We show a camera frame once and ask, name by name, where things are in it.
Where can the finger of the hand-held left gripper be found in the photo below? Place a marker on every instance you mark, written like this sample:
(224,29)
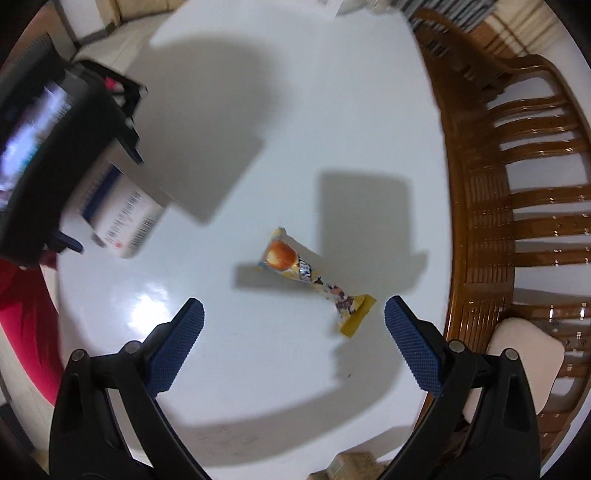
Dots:
(67,242)
(131,104)

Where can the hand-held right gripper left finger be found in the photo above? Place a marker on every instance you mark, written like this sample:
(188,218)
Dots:
(178,346)

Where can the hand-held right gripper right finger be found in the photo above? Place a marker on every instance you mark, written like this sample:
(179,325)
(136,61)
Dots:
(413,346)

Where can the white blue barcode box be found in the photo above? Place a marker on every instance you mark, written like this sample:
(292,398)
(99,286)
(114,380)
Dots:
(129,217)

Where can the yellow snack wrapper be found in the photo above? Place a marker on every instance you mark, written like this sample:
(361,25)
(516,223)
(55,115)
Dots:
(281,254)

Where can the person's red clothing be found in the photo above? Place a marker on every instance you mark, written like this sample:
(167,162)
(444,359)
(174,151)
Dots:
(27,332)

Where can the beige seat cushion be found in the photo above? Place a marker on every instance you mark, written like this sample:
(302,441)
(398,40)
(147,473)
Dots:
(531,350)

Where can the brown slatted wooden chair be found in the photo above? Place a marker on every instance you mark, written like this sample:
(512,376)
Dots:
(480,230)

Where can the cardboard box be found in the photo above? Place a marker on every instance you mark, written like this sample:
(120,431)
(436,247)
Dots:
(351,466)

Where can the white paper slip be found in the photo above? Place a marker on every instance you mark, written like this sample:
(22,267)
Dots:
(330,5)

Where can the dark striped object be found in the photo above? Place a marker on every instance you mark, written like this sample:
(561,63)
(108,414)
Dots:
(443,11)

